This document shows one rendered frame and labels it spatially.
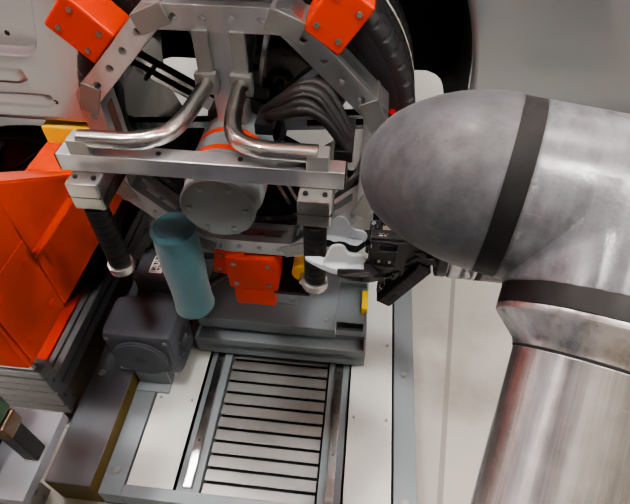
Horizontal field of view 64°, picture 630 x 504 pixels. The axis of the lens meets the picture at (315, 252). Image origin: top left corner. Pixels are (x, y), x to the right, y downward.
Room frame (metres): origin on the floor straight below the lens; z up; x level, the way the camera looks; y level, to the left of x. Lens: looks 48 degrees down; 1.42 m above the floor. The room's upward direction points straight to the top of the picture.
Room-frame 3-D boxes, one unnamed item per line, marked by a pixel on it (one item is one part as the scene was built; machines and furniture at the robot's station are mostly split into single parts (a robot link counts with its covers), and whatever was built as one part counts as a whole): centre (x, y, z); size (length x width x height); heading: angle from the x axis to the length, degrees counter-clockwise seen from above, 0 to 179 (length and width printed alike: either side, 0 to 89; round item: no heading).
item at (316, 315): (0.96, 0.13, 0.32); 0.40 x 0.30 x 0.28; 84
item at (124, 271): (0.57, 0.34, 0.83); 0.04 x 0.04 x 0.16
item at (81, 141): (0.68, 0.26, 1.03); 0.19 x 0.18 x 0.11; 174
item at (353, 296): (0.95, 0.09, 0.13); 0.50 x 0.36 x 0.10; 84
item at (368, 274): (0.50, -0.08, 0.83); 0.09 x 0.05 x 0.02; 92
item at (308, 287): (0.53, 0.00, 0.83); 0.04 x 0.04 x 0.16
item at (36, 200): (0.92, 0.60, 0.69); 0.52 x 0.17 x 0.35; 174
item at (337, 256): (0.50, -0.03, 0.86); 0.09 x 0.03 x 0.06; 92
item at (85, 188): (0.60, 0.33, 0.93); 0.09 x 0.05 x 0.05; 174
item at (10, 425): (0.36, 0.53, 0.59); 0.04 x 0.04 x 0.04; 84
